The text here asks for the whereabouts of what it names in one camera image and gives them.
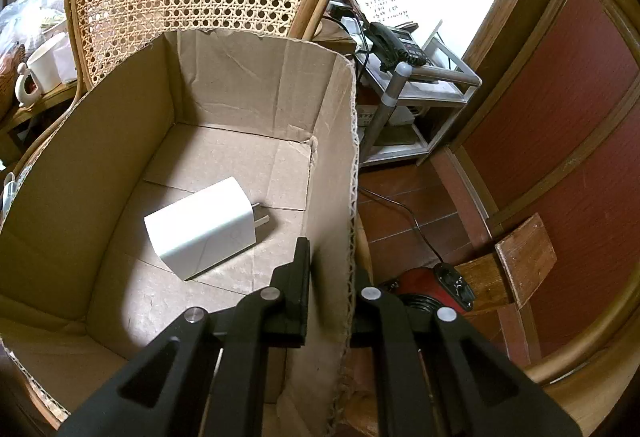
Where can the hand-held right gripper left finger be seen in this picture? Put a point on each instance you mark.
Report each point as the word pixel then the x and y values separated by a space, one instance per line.
pixel 299 289

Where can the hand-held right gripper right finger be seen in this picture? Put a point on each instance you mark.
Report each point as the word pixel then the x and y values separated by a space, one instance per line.
pixel 362 322

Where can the white charger adapter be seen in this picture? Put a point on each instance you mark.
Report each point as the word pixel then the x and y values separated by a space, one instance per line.
pixel 205 227

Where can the brown cardboard box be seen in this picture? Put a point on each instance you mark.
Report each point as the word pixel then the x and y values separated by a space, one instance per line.
pixel 240 82

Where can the red round appliance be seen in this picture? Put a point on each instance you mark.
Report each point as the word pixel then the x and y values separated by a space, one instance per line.
pixel 420 284

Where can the wooden block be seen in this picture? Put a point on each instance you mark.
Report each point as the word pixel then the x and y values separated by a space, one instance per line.
pixel 525 257

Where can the white printed box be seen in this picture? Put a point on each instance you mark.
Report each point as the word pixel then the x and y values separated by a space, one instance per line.
pixel 385 117

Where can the white metal shelf cart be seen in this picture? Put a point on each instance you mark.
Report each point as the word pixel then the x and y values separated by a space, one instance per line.
pixel 395 89

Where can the black desk telephone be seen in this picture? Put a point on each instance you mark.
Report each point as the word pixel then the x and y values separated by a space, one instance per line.
pixel 395 39

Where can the handwritten paper note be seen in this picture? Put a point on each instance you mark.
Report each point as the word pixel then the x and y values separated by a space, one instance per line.
pixel 385 2

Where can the wooden side table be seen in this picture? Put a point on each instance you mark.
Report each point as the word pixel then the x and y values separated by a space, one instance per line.
pixel 45 99

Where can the white mug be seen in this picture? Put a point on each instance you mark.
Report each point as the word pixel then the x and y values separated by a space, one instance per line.
pixel 47 64

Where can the brown woven basket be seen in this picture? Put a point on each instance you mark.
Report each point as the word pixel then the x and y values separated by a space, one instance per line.
pixel 10 77

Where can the clear plastic bags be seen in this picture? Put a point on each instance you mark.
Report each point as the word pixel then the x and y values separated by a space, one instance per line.
pixel 25 17

